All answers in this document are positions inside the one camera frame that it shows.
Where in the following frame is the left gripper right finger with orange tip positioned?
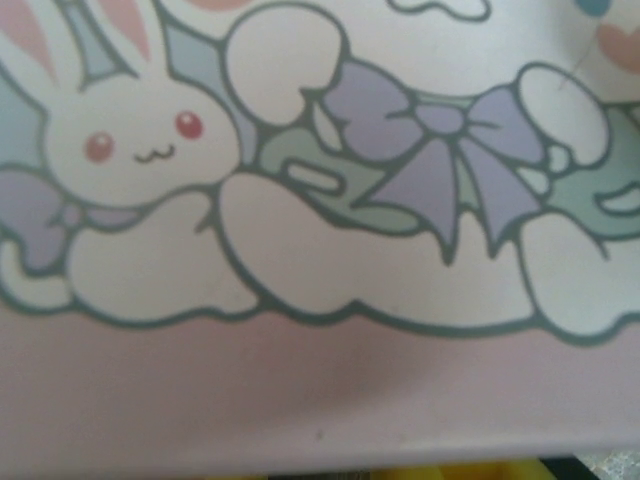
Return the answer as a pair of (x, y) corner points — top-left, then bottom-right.
(378, 456), (550, 480)

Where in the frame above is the pastel cartoon tin box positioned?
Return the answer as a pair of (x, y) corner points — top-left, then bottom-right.
(0, 0), (640, 465)

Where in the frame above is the left gripper left finger with orange tip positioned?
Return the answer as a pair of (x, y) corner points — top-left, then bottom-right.
(185, 457), (352, 480)

